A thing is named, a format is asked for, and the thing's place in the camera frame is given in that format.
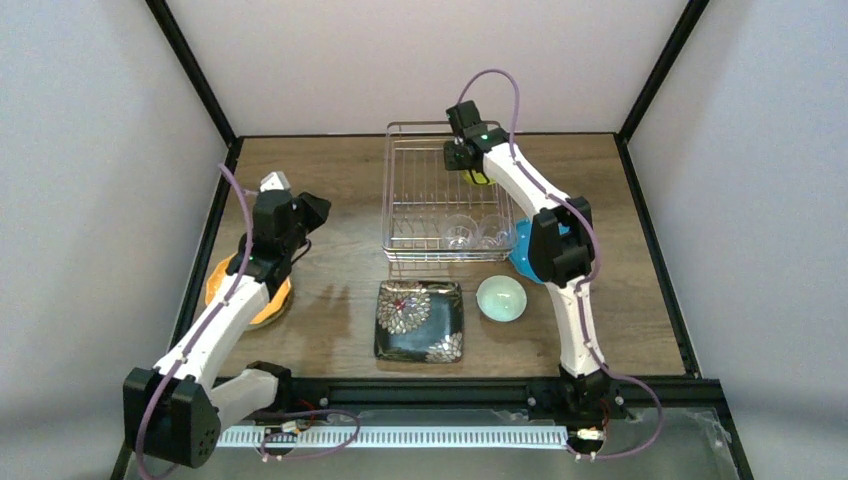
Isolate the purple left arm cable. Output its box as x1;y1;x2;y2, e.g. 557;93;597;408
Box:
134;163;362;480

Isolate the orange polka dot plate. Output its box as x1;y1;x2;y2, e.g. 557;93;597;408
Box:
204;254;293;331

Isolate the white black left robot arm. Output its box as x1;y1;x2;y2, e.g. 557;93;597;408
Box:
123;189;331;468

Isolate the black floral square plate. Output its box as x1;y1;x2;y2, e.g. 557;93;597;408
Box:
374;280;464;364

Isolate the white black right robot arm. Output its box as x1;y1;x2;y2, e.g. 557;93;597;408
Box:
444;101;610;407

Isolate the white slotted cable duct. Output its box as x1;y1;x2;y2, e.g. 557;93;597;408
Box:
217;425;568;449

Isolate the yellow green bowl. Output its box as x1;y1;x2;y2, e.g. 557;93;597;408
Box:
460;169;496;186

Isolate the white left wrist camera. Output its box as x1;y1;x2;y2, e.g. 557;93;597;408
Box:
259;171;291;192

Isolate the black aluminium frame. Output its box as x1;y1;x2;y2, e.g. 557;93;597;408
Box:
109;0;757;480

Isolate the pale green glass bowl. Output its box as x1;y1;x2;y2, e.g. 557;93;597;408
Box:
476;275;527;323

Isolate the blue polka dot plate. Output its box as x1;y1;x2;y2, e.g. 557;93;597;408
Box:
508;218;571;286

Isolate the small clear plastic cup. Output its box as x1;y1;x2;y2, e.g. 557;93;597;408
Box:
440;214;479;250

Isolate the metal wire dish rack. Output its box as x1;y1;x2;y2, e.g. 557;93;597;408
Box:
381;121;516;263

